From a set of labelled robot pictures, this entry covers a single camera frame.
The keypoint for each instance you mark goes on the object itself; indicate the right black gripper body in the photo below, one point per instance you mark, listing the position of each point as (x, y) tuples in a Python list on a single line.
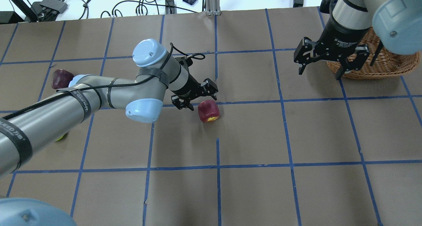
[(343, 38)]

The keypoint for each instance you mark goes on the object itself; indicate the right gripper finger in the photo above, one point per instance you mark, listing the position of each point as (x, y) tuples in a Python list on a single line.
[(305, 54), (362, 52)]

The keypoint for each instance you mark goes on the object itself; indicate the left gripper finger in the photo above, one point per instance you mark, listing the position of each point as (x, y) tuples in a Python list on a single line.
[(209, 89), (180, 103)]

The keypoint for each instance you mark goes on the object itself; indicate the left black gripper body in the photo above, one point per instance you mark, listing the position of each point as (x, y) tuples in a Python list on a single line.
[(189, 87)]

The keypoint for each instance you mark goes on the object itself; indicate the green apple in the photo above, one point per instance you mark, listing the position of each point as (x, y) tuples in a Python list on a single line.
[(62, 137)]

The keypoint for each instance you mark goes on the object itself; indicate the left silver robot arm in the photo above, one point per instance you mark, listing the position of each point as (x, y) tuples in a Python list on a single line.
[(29, 130)]

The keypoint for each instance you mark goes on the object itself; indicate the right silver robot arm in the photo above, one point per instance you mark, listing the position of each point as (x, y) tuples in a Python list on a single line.
[(397, 23)]

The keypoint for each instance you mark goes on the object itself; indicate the wicker basket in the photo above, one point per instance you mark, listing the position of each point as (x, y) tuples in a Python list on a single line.
[(386, 64)]

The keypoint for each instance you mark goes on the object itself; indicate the dark red apple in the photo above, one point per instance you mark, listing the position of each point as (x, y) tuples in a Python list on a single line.
[(61, 79)]

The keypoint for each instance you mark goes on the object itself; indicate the grey usb hub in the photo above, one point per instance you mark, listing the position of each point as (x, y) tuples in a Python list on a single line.
[(57, 6)]

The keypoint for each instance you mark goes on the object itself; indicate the black monitor stand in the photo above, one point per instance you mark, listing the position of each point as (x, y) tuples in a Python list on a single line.
[(28, 12)]

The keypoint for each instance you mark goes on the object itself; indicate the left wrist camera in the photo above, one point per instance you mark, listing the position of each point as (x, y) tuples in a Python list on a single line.
[(185, 62)]

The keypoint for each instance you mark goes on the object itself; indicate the aluminium frame post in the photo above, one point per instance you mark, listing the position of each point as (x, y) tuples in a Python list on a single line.
[(212, 7)]

